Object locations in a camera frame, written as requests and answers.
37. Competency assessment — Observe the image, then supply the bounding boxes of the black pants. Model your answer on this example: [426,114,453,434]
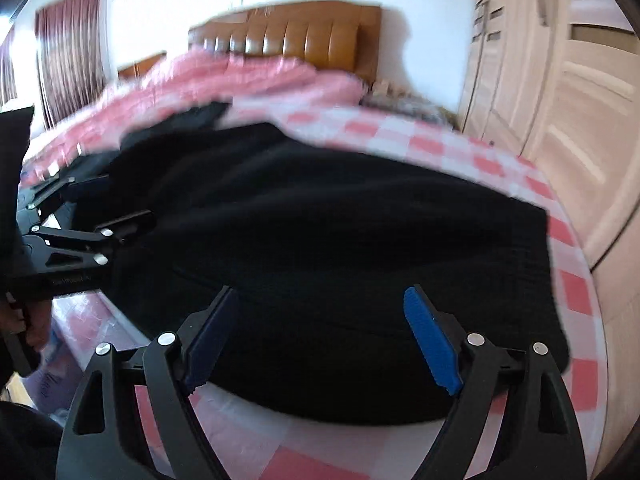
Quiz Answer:
[68,103,570,426]

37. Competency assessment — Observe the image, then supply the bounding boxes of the left hand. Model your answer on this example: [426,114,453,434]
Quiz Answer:
[0,299,52,351]

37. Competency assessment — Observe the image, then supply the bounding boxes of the pink checkered bed sheet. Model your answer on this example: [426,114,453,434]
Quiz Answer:
[48,100,599,479]

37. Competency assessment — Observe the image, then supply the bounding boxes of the wooden nightstand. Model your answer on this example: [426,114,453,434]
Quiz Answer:
[117,51,166,80]

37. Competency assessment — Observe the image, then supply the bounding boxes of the dark red curtain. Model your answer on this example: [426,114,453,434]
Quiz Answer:
[1,0,107,129]

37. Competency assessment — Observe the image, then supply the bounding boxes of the pink quilt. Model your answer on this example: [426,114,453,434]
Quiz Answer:
[21,48,366,186]

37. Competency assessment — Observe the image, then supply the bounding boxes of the brown leather wooden headboard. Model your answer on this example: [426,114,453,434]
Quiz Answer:
[188,0,382,84]

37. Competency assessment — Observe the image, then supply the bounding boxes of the patterned pillow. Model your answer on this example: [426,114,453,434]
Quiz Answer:
[360,81,456,128]

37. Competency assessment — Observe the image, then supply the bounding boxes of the beige wardrobe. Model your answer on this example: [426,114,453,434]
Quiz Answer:
[458,0,639,266]

